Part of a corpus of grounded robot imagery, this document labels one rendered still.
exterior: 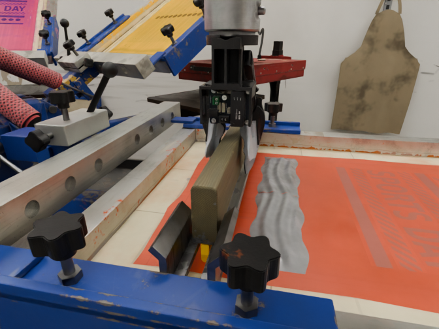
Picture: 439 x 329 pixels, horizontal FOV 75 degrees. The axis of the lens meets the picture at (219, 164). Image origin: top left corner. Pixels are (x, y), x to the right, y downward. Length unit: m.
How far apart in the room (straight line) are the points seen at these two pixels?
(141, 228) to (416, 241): 0.37
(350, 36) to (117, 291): 2.37
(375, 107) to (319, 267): 2.21
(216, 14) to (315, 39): 2.08
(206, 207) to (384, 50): 2.27
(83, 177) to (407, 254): 0.45
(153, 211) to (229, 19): 0.29
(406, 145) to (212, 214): 0.57
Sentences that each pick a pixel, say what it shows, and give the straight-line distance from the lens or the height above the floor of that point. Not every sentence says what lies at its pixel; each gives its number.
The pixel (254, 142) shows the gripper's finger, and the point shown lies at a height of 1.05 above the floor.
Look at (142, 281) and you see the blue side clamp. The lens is 0.29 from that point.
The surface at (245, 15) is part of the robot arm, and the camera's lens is 0.40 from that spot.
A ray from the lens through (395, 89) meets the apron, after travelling 2.56.
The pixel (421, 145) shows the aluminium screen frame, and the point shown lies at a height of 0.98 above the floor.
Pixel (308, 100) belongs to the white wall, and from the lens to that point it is 2.50.
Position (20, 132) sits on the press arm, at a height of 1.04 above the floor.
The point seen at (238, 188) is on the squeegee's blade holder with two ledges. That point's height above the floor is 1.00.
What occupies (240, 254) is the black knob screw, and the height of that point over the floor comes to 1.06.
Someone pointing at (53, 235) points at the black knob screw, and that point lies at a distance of 0.26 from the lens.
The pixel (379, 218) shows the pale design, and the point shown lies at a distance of 0.50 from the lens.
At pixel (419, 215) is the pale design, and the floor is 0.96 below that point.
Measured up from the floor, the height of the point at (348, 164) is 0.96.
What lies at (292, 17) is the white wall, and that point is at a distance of 2.45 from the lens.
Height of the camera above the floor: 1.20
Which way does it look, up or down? 23 degrees down
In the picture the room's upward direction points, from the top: straight up
